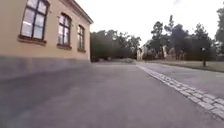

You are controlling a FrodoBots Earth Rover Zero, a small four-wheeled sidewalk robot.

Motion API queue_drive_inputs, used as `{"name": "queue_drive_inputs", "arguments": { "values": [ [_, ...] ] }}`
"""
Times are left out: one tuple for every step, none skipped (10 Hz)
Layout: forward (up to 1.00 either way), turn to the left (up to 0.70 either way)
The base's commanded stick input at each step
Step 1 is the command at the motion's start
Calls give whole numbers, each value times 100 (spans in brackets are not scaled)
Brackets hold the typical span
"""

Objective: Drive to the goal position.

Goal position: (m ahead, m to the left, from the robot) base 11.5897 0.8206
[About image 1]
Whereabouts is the group of dark trees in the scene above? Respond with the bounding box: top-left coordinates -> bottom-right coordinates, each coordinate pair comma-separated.
89,29 -> 143,63

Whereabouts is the pale building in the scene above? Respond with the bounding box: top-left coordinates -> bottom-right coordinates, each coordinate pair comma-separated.
136,44 -> 178,62

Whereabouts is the grey asphalt pavement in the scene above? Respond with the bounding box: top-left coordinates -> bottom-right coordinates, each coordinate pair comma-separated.
0,61 -> 224,128

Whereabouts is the group of tall trees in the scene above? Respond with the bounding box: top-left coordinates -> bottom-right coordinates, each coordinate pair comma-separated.
143,6 -> 224,63

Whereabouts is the grey cobblestone strip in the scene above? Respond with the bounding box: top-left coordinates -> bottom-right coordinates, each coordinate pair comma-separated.
135,63 -> 224,120

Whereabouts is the grass verge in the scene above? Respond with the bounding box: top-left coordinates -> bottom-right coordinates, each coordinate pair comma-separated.
146,59 -> 224,74

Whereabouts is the grey asphalt road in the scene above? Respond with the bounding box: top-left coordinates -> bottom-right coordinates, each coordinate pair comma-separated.
141,62 -> 224,100

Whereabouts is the pole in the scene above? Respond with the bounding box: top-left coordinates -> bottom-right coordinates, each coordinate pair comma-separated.
200,47 -> 208,68

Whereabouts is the yellow building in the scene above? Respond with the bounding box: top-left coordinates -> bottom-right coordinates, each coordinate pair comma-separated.
0,0 -> 94,81

